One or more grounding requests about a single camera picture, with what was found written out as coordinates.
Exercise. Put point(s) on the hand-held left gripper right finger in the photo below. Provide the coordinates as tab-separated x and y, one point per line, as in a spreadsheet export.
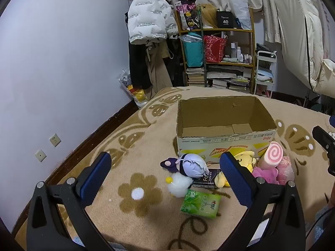
235	180

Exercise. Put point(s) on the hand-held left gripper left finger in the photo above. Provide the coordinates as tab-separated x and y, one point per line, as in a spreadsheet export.
95	179

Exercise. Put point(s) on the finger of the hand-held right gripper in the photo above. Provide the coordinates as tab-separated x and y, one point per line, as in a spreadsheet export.
327	146

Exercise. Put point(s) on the green tissue packet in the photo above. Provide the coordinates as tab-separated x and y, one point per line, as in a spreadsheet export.
200	204

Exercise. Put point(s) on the pink swirl roll plush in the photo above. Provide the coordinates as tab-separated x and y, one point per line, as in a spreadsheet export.
272	154

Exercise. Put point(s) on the purple white-haired plush doll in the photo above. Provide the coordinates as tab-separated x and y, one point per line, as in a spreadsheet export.
191	166

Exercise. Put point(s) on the pink mesh packet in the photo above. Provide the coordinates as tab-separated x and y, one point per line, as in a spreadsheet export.
285	170

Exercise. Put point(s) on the white fluffy ball plush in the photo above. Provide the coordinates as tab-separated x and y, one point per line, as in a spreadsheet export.
179	185

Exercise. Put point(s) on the cardboard box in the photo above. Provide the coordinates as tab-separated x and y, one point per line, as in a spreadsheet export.
225	112

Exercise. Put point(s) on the yellow plush toy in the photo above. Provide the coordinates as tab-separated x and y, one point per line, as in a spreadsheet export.
244	159

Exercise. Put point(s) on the pink plush toy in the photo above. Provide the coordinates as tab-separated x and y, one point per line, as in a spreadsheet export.
265	174

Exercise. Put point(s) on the grey patterned cloth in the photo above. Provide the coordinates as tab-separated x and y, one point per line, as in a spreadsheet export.
323	222

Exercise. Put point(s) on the white trolley cart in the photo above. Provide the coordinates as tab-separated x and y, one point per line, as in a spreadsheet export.
264	83

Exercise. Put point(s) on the plastic bag of yellow toys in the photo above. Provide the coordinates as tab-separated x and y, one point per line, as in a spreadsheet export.
137	96

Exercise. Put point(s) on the messy pile of books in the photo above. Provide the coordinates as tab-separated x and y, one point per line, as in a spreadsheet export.
227	81

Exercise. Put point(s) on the neat stack of books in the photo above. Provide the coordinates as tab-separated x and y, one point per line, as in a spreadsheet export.
195	77

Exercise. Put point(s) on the white quilt with black piping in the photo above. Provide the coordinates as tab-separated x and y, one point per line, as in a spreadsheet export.
293	31

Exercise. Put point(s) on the black hanging garment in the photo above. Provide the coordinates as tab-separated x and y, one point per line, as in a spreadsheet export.
137	65

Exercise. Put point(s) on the row of cosmetic bottles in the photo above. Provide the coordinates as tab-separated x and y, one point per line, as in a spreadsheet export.
239	55

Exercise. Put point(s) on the dark hanging clothes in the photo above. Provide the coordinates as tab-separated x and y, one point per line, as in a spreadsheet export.
178	68

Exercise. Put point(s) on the green metal pole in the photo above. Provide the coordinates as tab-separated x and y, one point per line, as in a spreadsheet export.
203	57

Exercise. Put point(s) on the beige hanging trousers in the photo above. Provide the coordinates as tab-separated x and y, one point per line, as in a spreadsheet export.
157	68

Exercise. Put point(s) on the teal bag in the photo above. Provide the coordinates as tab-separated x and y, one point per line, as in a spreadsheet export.
193	53

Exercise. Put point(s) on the red patterned bag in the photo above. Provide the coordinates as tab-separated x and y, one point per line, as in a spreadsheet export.
214	48

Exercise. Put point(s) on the wooden shelf rack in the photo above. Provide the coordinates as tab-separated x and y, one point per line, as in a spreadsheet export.
235	30

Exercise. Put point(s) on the black gift box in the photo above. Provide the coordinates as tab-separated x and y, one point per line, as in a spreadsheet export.
225	21

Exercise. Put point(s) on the white plastic bag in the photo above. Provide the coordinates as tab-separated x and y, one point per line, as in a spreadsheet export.
239	7

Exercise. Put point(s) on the blonde wig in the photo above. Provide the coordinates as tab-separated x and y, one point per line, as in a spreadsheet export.
209	15

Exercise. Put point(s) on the white puffer jacket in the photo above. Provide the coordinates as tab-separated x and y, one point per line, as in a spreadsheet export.
146	15

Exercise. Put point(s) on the purple patterned bag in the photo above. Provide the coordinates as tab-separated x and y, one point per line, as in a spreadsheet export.
188	13

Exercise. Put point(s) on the white wall socket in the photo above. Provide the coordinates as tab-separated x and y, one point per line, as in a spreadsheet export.
55	140
40	156

